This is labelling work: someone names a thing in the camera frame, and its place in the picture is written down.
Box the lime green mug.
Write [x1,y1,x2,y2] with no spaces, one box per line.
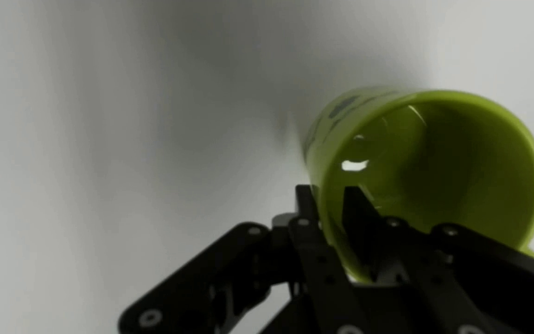
[300,85,534,286]

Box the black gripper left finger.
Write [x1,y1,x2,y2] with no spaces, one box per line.
[117,184,367,334]

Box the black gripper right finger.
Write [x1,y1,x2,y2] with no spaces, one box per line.
[339,184,534,334]

